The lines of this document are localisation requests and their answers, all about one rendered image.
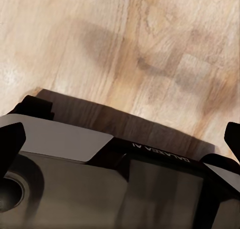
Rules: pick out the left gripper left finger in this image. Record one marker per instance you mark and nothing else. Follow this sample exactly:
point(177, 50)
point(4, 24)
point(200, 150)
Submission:
point(12, 138)

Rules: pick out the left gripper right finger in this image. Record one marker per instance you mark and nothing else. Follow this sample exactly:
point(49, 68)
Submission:
point(232, 138)

